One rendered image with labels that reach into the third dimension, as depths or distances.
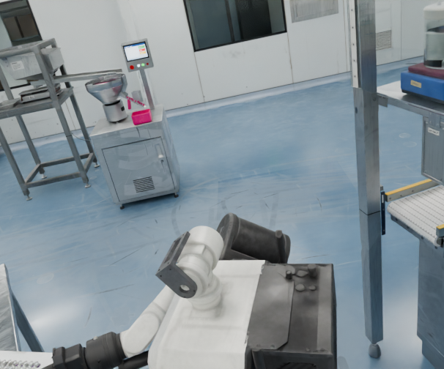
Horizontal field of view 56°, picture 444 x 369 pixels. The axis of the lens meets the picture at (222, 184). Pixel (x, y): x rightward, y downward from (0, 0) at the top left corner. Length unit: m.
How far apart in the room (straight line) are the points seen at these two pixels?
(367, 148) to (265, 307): 1.00
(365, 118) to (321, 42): 5.14
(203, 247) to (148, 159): 3.08
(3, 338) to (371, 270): 1.39
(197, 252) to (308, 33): 6.03
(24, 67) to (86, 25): 2.04
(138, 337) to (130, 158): 2.73
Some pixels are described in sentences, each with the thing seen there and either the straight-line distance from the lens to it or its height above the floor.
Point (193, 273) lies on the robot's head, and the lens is 0.63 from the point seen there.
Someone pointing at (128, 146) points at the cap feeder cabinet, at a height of 0.59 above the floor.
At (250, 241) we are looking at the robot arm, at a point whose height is 1.24.
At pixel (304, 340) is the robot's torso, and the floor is 1.25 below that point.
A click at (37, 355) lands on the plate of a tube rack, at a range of 1.29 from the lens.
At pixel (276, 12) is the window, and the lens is 6.43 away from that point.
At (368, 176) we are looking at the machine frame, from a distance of 1.64.
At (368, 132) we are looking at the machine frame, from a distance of 1.57.
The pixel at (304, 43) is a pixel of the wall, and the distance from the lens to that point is 6.57.
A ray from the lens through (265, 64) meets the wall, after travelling 6.48.
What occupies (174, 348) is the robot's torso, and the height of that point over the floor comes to 1.26.
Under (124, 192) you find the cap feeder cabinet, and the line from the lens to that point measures 3.88.
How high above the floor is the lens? 1.73
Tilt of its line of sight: 26 degrees down
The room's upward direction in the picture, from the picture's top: 12 degrees counter-clockwise
